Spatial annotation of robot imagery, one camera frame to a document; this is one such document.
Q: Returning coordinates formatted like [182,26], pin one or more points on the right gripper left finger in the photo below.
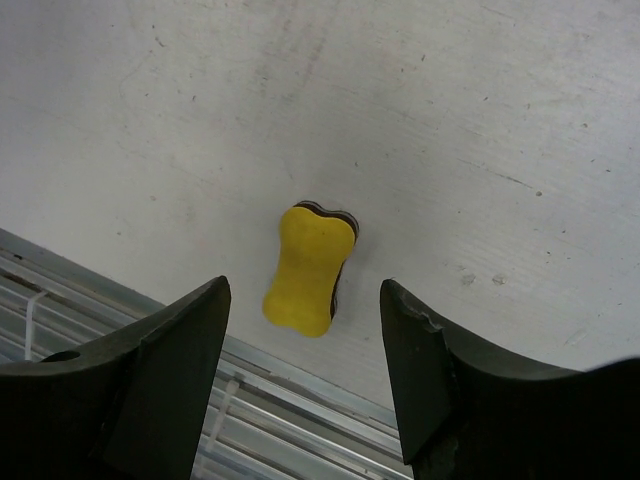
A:
[128,405]

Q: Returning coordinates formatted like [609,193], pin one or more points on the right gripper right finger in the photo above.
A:
[467,408]

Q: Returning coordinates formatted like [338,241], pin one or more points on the yellow bone-shaped eraser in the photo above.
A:
[315,243]

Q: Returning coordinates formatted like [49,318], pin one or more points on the aluminium rail frame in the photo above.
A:
[266,419]

